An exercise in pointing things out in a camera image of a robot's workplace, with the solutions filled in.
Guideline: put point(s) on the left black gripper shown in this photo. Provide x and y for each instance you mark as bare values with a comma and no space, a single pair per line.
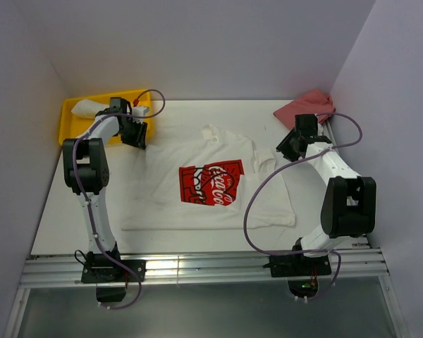
139,140

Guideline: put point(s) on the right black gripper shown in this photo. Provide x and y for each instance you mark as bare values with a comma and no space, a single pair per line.
283,146

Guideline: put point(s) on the white printed t-shirt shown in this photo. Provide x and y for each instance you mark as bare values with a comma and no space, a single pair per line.
202,183

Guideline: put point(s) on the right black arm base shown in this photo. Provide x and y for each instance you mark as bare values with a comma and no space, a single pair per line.
301,272

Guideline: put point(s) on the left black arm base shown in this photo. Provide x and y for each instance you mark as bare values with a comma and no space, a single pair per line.
111,280

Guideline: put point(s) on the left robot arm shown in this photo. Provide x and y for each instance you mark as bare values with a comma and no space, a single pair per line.
86,172

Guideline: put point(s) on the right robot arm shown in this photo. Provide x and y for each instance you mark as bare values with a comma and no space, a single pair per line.
308,244

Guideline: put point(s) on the pink folded t-shirt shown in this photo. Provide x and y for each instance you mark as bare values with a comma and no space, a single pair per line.
313,102

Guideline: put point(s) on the rolled white t-shirt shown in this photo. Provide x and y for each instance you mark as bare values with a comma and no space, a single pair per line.
86,108

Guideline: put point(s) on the yellow plastic tray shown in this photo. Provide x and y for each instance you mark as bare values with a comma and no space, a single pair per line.
72,126

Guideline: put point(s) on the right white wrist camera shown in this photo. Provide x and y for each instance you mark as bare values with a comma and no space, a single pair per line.
322,128

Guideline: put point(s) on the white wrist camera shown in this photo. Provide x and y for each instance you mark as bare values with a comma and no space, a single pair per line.
140,113
322,128

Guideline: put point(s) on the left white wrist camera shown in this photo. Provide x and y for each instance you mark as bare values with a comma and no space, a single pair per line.
140,113

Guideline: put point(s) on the aluminium right side rail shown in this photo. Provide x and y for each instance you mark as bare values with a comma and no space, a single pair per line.
348,208

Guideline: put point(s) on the aluminium front rail frame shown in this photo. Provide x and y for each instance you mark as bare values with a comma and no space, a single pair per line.
49,272

